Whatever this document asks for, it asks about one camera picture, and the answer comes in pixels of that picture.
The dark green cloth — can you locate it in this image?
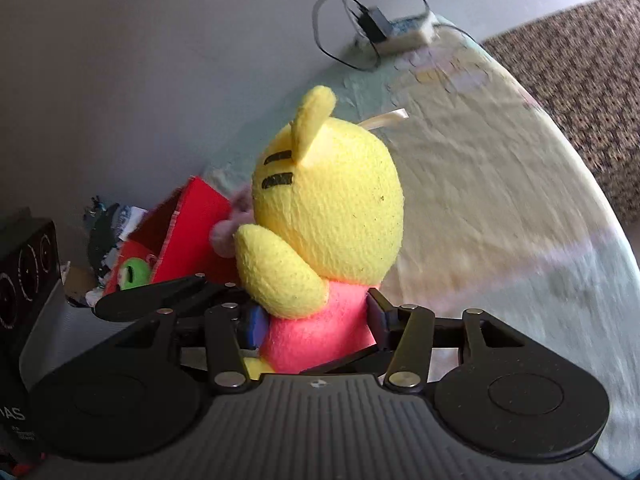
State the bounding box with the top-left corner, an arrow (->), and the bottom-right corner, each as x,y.
85,197 -> 123,281

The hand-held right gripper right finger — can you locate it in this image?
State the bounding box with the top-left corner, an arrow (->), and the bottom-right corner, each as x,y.
366,291 -> 532,392

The black charger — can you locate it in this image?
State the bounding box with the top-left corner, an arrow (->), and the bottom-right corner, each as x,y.
357,6 -> 391,43

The black cable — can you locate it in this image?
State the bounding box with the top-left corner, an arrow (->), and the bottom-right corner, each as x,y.
312,0 -> 481,71

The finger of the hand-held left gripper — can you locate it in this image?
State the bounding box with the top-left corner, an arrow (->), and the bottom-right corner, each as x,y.
172,282 -> 251,318
94,274 -> 207,322

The white power strip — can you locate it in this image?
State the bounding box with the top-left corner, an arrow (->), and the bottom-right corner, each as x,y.
372,12 -> 435,56

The yellow tiger plush toy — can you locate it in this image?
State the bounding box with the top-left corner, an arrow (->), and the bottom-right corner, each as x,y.
235,85 -> 408,378

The brown cardboard box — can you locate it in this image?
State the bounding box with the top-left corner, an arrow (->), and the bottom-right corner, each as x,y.
62,265 -> 98,306

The green and white toy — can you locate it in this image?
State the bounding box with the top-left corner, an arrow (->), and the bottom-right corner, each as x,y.
119,257 -> 151,291

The pale green bed sheet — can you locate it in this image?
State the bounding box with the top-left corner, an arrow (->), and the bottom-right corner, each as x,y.
200,12 -> 640,471

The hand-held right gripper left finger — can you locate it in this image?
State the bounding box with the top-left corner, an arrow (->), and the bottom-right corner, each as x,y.
114,301 -> 271,395

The pink plush toy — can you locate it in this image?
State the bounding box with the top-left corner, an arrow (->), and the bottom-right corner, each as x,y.
209,182 -> 257,258

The brown patterned carpet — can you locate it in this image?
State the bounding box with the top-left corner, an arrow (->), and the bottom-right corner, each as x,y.
480,0 -> 640,226

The red cardboard box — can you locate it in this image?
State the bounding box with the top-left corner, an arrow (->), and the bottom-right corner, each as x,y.
102,175 -> 241,296

